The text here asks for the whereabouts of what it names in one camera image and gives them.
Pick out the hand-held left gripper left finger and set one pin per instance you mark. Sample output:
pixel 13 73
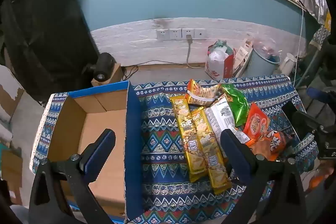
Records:
pixel 101 153

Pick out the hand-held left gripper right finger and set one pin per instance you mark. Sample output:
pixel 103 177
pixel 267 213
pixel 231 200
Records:
pixel 236 158

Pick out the long yellow snack packet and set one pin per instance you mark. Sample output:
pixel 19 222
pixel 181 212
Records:
pixel 187 140
pixel 210 150

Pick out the cardboard box with blue rim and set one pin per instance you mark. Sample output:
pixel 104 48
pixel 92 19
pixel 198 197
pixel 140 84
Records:
pixel 105 119

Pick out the red orange snack packet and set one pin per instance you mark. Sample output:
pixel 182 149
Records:
pixel 256 124

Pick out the dark orange snack packet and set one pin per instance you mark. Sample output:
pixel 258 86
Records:
pixel 275 142

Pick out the white-backed orange snack packet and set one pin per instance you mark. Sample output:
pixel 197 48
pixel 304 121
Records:
pixel 219 119

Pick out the black flat packet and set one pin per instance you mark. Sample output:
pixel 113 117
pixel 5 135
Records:
pixel 291 119

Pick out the green snack packet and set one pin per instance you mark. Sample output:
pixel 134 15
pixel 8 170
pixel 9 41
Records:
pixel 236 103

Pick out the blue patterned tablecloth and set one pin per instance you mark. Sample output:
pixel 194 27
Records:
pixel 157 134

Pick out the orange yellow noodle snack packet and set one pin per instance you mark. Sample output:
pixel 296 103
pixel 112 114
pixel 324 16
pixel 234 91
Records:
pixel 202 95

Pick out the white kettle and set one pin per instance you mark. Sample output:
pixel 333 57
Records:
pixel 287 64

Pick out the small brown cardboard box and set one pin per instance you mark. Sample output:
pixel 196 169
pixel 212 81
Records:
pixel 116 74

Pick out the flattened brown cardboard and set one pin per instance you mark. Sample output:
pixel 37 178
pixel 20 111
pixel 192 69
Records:
pixel 10 169

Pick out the light blue bucket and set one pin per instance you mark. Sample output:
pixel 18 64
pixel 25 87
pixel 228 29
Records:
pixel 258 66

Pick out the red and white plastic bag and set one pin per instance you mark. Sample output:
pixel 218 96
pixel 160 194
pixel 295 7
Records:
pixel 216 66

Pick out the grey chevron cloth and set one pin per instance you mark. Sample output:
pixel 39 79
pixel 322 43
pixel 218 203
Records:
pixel 319 37

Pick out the white brown paper package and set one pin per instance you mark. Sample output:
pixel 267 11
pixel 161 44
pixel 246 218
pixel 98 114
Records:
pixel 242 53

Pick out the white wall socket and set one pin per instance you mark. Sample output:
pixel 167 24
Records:
pixel 161 34
pixel 187 31
pixel 174 34
pixel 200 33

